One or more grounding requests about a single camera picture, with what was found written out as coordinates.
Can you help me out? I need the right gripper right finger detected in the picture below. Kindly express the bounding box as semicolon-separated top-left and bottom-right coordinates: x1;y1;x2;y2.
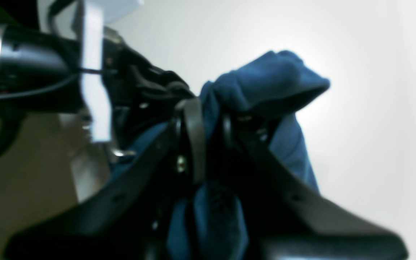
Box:
212;113;409;260

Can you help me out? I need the dark blue t-shirt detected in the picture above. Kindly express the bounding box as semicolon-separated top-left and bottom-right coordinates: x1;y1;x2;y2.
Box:
105;51;330;260

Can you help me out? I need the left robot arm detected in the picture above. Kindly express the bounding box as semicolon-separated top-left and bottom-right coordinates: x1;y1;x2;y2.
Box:
0;0;195;183

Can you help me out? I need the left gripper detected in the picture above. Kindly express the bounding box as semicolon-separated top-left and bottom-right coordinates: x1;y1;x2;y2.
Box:
49;0;196;203

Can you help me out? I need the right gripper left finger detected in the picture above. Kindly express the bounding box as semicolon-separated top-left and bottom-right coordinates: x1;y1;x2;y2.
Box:
4;98;206;260

